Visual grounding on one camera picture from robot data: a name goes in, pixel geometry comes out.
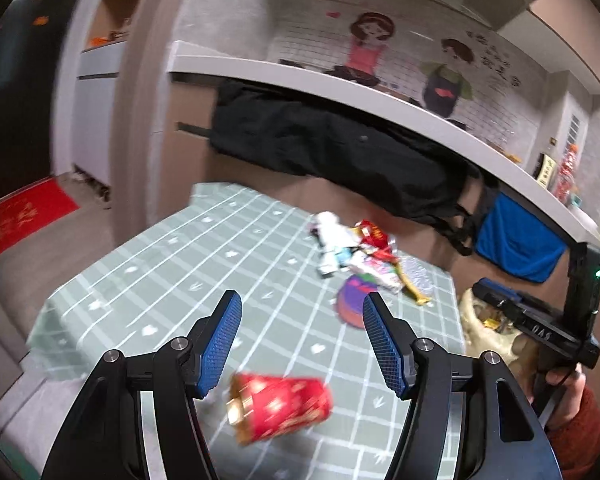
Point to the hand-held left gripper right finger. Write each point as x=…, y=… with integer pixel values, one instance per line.
x=382, y=347

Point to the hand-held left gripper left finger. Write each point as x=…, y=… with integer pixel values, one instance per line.
x=224, y=345

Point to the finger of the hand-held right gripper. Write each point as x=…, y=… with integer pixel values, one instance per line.
x=490, y=300
x=502, y=287

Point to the beige plastic bag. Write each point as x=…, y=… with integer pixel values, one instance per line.
x=480, y=332

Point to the pink purple round packet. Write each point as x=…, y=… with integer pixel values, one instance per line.
x=351, y=302

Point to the red patterned box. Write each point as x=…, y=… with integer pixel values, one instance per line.
x=280, y=405

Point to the person's right hand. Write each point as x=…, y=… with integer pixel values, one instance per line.
x=570, y=397

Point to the blue towel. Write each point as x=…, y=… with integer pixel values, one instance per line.
x=520, y=240

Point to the yellow wrapper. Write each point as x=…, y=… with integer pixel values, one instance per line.
x=416, y=296

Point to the green checked tablecloth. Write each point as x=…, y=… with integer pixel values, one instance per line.
x=190, y=280

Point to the silver foil wrapper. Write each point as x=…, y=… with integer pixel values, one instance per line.
x=417, y=272

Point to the pink white wrapper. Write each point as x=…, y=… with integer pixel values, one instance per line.
x=380, y=270

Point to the bottle with beige label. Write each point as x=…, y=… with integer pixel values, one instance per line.
x=545, y=172

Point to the red plastic bottle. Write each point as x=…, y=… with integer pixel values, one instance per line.
x=566, y=175

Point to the crumpled white tissue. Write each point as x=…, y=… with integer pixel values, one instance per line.
x=328, y=225

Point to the pair of shoes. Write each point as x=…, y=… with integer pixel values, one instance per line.
x=95, y=187

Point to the black jacket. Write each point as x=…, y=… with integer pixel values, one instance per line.
x=330, y=145

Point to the grey counter ledge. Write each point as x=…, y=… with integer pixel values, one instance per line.
x=380, y=105

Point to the red doormat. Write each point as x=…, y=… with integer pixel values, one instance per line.
x=20, y=217

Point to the grey cabinet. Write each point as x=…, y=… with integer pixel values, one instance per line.
x=97, y=110

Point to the cartoon boy wall sticker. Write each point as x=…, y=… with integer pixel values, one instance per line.
x=445, y=85

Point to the cartoon girl wall sticker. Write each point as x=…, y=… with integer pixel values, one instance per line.
x=367, y=45

